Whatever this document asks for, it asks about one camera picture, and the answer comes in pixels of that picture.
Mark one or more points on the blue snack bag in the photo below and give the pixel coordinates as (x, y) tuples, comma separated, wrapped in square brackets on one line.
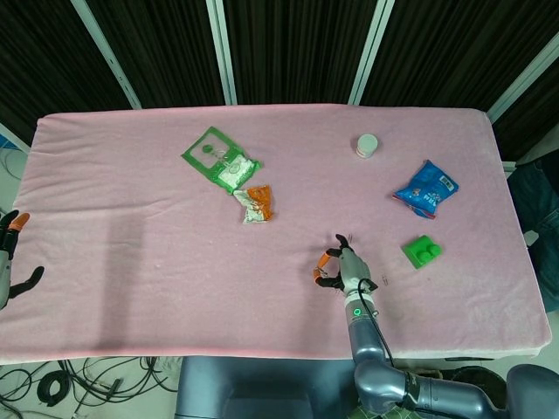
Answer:
[(428, 190)]

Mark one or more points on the black fabric screen panel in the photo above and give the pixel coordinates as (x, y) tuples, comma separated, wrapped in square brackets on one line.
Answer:
[(533, 118), (166, 52), (458, 48), (39, 57), (297, 48)]

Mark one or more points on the white screen frame post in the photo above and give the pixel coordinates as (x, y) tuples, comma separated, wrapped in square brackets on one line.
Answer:
[(371, 52), (13, 137), (524, 74), (109, 57), (222, 52)]

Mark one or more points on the small white jar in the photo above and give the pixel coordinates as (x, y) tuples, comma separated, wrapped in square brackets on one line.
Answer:
[(367, 146)]

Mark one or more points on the green white snack packet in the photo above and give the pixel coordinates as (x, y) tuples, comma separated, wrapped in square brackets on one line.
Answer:
[(209, 150)]

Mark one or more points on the green checkered cloth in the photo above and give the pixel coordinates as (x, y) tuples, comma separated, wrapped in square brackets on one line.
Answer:
[(362, 412)]

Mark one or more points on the orange white crumpled packet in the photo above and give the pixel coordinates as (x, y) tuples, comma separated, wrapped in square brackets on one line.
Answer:
[(257, 205)]

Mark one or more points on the blue-grey robot torso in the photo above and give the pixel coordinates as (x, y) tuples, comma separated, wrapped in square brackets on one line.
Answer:
[(244, 393)]

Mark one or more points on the black grey left robot hand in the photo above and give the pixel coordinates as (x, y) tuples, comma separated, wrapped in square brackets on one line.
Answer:
[(24, 283)]

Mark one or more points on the silver metal chain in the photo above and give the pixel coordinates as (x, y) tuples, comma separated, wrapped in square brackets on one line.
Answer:
[(322, 272)]

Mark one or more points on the green plastic block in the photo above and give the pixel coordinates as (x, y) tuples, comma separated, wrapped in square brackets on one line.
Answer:
[(421, 253)]

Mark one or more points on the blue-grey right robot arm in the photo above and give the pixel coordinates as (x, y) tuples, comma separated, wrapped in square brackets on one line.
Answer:
[(367, 345)]

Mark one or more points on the person in blue jeans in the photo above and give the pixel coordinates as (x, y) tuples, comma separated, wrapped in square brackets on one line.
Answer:
[(546, 218)]

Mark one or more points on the black grey right robot hand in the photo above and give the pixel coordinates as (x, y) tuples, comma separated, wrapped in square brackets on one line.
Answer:
[(354, 270)]

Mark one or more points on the pink table cloth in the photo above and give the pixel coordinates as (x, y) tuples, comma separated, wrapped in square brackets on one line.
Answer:
[(131, 262)]

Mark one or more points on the black round bin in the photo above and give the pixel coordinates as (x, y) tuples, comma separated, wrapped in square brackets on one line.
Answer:
[(480, 374)]

